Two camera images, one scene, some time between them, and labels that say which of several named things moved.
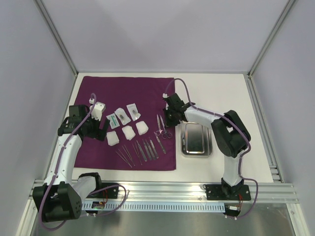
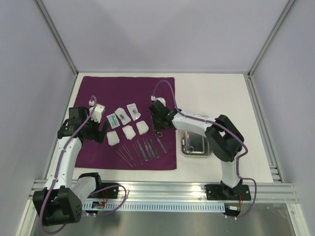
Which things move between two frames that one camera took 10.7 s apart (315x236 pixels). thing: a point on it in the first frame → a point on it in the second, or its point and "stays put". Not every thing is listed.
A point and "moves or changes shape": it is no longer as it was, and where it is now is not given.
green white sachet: (113, 122) stays put
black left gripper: (99, 136) stays put
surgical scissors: (166, 134) → (187, 148)
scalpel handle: (141, 152) stays put
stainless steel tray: (196, 140) stays put
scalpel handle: (150, 150) moves or changes shape
